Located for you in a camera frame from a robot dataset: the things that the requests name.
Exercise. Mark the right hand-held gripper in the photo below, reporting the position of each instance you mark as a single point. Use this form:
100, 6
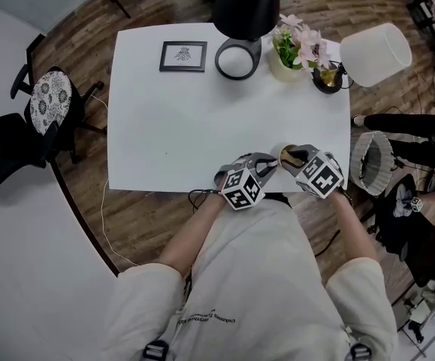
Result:
322, 179

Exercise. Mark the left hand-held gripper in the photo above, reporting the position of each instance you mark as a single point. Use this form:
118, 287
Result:
239, 188

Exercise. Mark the person's right forearm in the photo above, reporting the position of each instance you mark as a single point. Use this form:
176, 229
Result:
356, 235

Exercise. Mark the person's left forearm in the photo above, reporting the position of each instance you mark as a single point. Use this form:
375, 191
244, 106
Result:
191, 239

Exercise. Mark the grey pleated basket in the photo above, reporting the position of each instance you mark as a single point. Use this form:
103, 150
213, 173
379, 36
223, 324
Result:
380, 164

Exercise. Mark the grey cloth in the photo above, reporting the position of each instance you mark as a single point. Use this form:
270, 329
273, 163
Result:
403, 201

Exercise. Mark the pink flowers in cream pot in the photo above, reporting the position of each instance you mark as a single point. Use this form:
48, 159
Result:
303, 47

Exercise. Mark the white shade brass table lamp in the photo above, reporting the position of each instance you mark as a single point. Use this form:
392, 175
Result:
375, 55

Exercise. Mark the black desk lamp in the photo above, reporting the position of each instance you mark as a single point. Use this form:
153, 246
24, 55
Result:
247, 6

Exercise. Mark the floral seat cushion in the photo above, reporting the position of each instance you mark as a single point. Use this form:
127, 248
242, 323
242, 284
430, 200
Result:
48, 102

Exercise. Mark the black high-back office chair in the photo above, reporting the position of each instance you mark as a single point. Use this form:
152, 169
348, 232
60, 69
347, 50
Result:
3, 152

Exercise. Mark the black picture frame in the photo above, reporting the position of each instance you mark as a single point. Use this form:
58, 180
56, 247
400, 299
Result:
183, 56

